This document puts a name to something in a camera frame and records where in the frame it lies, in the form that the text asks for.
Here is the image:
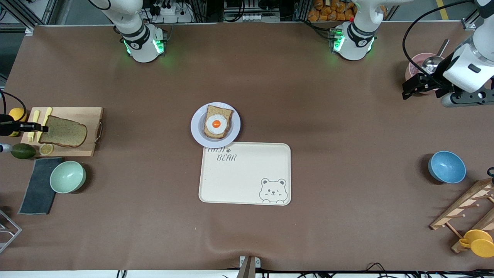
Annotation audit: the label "large brown bread slice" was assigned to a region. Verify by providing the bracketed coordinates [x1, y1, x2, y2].
[38, 115, 88, 148]

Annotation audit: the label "white round plate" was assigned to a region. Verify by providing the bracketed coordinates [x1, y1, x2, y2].
[191, 102, 241, 147]

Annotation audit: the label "fried egg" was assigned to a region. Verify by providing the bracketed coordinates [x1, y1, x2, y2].
[205, 114, 228, 136]

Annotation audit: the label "yellow plastic fork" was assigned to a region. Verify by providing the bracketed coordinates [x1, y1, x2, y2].
[27, 110, 41, 142]

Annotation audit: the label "round yellow lemon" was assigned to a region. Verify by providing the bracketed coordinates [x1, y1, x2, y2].
[8, 108, 27, 123]

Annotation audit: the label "metal scoop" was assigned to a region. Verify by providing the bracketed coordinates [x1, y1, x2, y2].
[421, 39, 450, 75]

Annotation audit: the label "yellow plastic knife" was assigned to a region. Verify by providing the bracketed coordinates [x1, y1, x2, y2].
[37, 107, 53, 130]

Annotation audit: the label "green avocado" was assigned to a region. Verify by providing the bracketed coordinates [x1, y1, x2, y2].
[10, 143, 37, 159]

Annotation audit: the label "pink bowl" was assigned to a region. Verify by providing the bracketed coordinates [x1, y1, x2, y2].
[405, 53, 444, 93]

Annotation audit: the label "wooden cutting board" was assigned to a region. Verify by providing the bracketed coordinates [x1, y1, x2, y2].
[20, 107, 104, 158]

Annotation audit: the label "mint green bowl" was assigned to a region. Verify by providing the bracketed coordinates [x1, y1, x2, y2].
[49, 161, 87, 194]

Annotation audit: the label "dark grey cloth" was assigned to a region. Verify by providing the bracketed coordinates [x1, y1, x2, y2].
[17, 157, 63, 215]

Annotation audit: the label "blue bowl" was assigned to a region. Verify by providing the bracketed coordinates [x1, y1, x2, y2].
[428, 151, 467, 184]

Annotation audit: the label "orange snack bags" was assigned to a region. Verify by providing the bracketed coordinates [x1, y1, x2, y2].
[308, 0, 357, 22]

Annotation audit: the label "wooden dish rack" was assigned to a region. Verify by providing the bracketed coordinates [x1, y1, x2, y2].
[430, 178, 494, 254]

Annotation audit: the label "yellow cup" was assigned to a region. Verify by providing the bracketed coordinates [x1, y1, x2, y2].
[458, 229, 494, 258]

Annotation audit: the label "cream tray with bear print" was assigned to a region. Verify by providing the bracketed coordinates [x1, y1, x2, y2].
[198, 142, 291, 206]

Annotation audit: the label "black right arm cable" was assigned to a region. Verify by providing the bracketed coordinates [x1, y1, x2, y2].
[0, 91, 27, 124]

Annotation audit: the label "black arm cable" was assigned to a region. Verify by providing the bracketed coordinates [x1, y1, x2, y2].
[402, 2, 477, 83]
[0, 91, 27, 124]

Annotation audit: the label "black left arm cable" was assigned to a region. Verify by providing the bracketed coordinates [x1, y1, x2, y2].
[402, 2, 477, 83]

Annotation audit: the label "aluminium frame post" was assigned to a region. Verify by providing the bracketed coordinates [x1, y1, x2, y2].
[462, 10, 481, 31]

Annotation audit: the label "metal wire rack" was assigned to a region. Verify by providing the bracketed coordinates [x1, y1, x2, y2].
[0, 210, 22, 254]

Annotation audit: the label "metal table edge bracket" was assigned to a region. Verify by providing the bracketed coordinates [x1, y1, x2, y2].
[236, 256, 261, 278]

